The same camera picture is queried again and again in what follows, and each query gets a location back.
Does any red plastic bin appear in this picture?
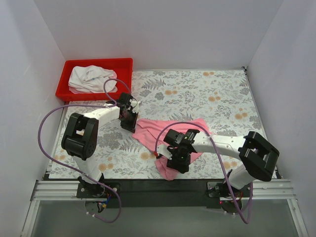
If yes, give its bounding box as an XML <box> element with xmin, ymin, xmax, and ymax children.
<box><xmin>55</xmin><ymin>58</ymin><xmax>133</xmax><ymax>102</ymax></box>

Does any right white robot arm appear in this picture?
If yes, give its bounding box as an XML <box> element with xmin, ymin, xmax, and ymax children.
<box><xmin>157</xmin><ymin>129</ymin><xmax>279</xmax><ymax>197</ymax></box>

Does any white t shirt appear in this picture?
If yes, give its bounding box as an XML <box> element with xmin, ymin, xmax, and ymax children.
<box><xmin>68</xmin><ymin>65</ymin><xmax>117</xmax><ymax>94</ymax></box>

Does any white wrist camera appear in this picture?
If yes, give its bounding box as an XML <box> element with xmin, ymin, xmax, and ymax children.
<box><xmin>130</xmin><ymin>98</ymin><xmax>140</xmax><ymax>113</ymax></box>
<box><xmin>155</xmin><ymin>144</ymin><xmax>172</xmax><ymax>160</ymax></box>

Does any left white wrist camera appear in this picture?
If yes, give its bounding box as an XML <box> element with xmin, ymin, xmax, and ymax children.
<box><xmin>130</xmin><ymin>98</ymin><xmax>140</xmax><ymax>113</ymax></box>

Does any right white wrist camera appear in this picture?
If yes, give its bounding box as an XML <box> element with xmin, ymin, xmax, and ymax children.
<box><xmin>155</xmin><ymin>144</ymin><xmax>172</xmax><ymax>160</ymax></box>

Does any aluminium frame rail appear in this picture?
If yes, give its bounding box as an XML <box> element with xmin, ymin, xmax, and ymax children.
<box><xmin>31</xmin><ymin>180</ymin><xmax>79</xmax><ymax>201</ymax></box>

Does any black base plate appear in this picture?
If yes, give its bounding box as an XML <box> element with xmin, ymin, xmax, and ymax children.
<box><xmin>76</xmin><ymin>178</ymin><xmax>255</xmax><ymax>209</ymax></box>

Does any pink t shirt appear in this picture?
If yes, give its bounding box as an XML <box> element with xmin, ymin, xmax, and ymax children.
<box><xmin>132</xmin><ymin>118</ymin><xmax>202</xmax><ymax>181</ymax></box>

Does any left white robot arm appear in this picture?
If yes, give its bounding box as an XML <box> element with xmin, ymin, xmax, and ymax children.
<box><xmin>61</xmin><ymin>92</ymin><xmax>139</xmax><ymax>198</ymax></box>

